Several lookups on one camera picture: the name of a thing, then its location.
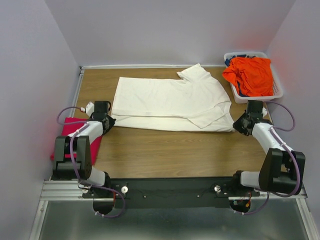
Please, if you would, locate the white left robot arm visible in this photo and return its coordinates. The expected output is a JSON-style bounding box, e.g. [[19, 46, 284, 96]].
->
[[52, 100, 116, 198]]

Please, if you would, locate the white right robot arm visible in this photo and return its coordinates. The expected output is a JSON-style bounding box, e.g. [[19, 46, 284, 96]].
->
[[230, 100, 306, 198]]

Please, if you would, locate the folded magenta t shirt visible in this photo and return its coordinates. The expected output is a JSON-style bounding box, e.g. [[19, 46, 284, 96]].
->
[[61, 117, 102, 165]]

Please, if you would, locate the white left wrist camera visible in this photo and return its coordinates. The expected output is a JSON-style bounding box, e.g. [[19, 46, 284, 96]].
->
[[80, 101, 95, 116]]

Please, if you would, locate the blue garment in basket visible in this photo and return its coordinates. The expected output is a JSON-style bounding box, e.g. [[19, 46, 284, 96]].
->
[[224, 54, 256, 67]]

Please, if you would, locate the white plastic laundry basket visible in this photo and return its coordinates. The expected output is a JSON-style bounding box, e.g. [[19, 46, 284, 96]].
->
[[223, 51, 284, 104]]

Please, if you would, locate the white t shirt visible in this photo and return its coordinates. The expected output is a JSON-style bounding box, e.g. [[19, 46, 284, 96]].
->
[[111, 64, 234, 132]]

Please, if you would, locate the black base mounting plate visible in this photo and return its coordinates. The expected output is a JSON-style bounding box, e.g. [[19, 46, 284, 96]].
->
[[82, 176, 260, 213]]

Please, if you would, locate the orange t shirt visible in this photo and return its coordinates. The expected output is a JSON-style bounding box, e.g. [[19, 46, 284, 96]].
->
[[222, 57, 274, 97]]

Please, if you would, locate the aluminium frame rail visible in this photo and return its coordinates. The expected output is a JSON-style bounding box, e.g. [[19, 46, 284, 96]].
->
[[30, 177, 319, 240]]

